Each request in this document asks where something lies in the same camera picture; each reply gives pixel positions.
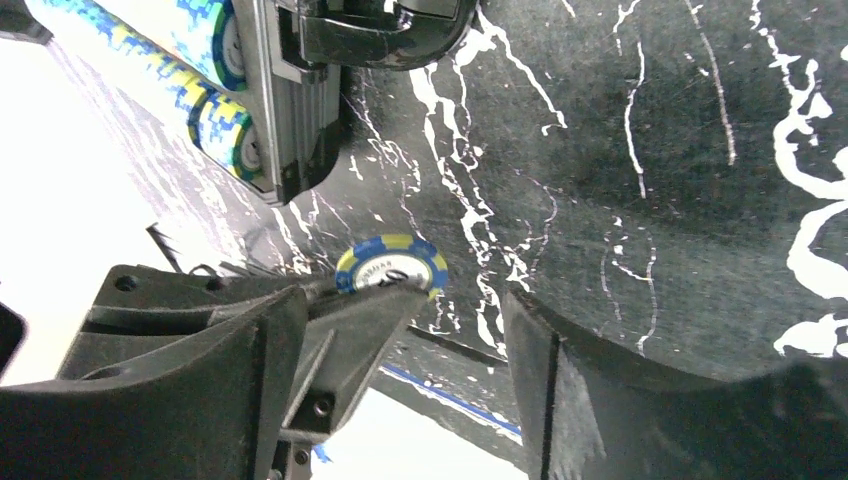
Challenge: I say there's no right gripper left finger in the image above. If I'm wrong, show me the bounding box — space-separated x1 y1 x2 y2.
1 287 307 479

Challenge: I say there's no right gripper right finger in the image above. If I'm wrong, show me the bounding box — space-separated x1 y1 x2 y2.
503 291 847 479

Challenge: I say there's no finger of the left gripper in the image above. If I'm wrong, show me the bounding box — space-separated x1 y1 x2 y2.
281 284 428 444
57 264 332 380

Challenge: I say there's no black poker set case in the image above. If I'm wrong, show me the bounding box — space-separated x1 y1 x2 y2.
1 1 476 206

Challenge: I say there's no teal green chip row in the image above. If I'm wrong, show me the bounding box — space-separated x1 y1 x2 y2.
30 1 263 181

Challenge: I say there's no light blue chip row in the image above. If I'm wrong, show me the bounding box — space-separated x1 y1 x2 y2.
99 0 247 91

